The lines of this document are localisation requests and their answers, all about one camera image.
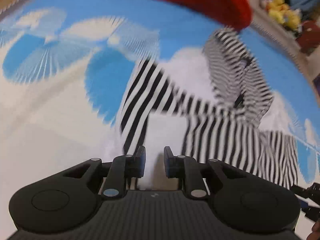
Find yellow plush toys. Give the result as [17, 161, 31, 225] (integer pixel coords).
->
[265, 0, 302, 30]

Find blue white patterned bedsheet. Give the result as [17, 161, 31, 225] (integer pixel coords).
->
[0, 0, 320, 193]

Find black white striped garment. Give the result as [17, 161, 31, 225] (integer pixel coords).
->
[120, 26, 299, 190]

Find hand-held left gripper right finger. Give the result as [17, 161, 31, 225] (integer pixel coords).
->
[163, 146, 247, 199]

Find dark red bag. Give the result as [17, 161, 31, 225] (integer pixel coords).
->
[296, 21, 320, 53]

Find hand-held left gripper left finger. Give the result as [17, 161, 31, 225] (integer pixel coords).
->
[62, 145, 147, 199]

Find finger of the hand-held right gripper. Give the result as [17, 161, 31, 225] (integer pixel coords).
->
[291, 183, 320, 201]
[299, 199, 320, 222]

